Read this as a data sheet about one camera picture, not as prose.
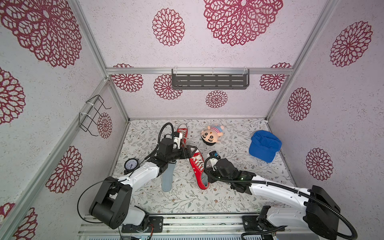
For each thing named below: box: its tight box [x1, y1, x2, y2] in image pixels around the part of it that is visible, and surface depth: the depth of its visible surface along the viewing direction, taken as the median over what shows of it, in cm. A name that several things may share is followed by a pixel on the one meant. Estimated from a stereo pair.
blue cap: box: [249, 130, 282, 163], surface depth 103 cm
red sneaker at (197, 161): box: [189, 152, 209, 190], surface depth 79 cm
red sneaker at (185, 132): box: [176, 128, 188, 147], surface depth 110 cm
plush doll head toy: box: [200, 125, 224, 146], surface depth 103 cm
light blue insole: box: [161, 163, 175, 193], surface depth 89 cm
